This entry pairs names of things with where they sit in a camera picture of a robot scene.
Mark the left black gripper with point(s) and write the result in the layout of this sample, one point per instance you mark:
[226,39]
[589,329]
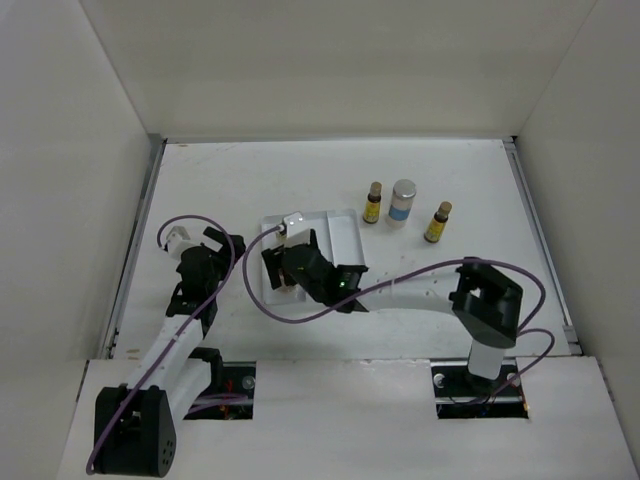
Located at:
[224,263]

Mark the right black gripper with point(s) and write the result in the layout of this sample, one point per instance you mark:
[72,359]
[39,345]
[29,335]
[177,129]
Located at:
[274,259]

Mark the brown bottle yellow label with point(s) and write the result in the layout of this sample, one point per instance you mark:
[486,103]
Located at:
[371,211]
[435,229]

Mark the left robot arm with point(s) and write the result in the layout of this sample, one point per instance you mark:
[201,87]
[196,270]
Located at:
[135,423]

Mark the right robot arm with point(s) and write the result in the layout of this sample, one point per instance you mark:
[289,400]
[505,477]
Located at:
[485,301]

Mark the white three-compartment tray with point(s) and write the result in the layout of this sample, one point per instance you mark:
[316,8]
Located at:
[339,241]

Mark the silver-lid jar blue label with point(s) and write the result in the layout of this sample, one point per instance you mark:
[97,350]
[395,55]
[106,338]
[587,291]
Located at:
[402,198]

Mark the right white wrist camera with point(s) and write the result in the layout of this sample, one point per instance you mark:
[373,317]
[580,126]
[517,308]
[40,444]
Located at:
[294,230]

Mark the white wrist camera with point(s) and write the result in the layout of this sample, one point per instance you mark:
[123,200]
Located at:
[294,230]
[176,242]

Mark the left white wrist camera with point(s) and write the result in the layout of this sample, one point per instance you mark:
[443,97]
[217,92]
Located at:
[176,242]

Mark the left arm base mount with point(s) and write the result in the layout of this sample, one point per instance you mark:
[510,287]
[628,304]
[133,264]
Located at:
[230,396]

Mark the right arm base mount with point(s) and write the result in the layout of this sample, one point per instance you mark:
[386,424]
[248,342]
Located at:
[459,395]

